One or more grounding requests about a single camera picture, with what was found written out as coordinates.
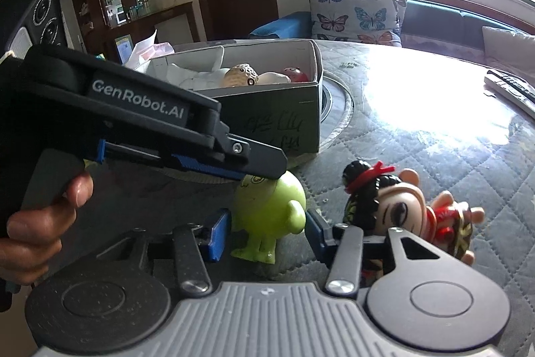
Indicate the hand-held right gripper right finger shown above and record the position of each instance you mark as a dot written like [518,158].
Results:
[317,233]

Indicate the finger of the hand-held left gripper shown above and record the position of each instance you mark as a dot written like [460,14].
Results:
[255,160]
[196,165]

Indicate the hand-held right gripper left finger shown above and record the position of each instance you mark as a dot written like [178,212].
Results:
[219,235]

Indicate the grey cardboard box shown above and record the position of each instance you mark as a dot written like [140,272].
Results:
[276,114]

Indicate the green round toy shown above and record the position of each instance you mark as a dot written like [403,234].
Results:
[263,210]

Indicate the beige peanut toy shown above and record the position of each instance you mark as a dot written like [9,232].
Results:
[242,76]

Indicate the white plush toy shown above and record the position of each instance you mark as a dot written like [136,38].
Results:
[200,79]

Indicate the black-haired doll figure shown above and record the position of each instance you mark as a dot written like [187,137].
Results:
[405,206]

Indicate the red round toy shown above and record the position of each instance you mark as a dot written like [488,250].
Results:
[296,74]

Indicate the grey quilted desktop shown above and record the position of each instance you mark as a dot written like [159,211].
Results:
[418,168]

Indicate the person's left hand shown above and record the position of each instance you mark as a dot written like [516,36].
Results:
[33,235]

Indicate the small framed picture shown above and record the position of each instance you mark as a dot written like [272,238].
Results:
[124,48]

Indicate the pink tissue pack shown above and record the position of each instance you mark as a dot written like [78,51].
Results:
[142,51]

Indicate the butterfly print pillow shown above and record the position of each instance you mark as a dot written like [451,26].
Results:
[355,20]

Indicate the blue sofa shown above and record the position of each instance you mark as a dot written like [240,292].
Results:
[439,18]

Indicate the black remote control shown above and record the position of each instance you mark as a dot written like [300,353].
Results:
[512,87]

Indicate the beige pillow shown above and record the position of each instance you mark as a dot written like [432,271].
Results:
[508,45]

